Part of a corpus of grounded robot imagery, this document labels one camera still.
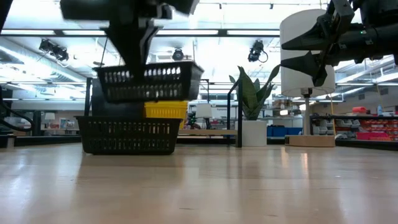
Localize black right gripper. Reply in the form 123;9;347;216
280;0;377;87

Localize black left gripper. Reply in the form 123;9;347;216
60;0;174;82

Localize yellow plastic basket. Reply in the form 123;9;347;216
144;100;189;105
144;103;189;108
144;106;189;129

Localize black plastic basket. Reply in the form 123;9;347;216
94;61;205;104
75;116;183;156

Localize gray plastic basket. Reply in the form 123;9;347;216
91;88;146;118

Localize white cylindrical lamp shade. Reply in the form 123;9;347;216
279;8;336;98

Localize black storage rack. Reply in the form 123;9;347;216
310;114;398;149

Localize green snake plant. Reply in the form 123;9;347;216
229;64;281;121

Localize blue storage bins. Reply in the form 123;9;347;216
266;126;303;137

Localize wooden lamp base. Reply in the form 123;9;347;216
285;88;336;147

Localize white plant pot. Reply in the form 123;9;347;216
235;119;267;147

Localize red storage bins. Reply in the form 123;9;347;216
356;119;398;141

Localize black ceiling camera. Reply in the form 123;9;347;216
39;39;70;62
248;39;269;63
172;48;185;62

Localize wooden shelf with black frame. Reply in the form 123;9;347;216
84;77;243;147

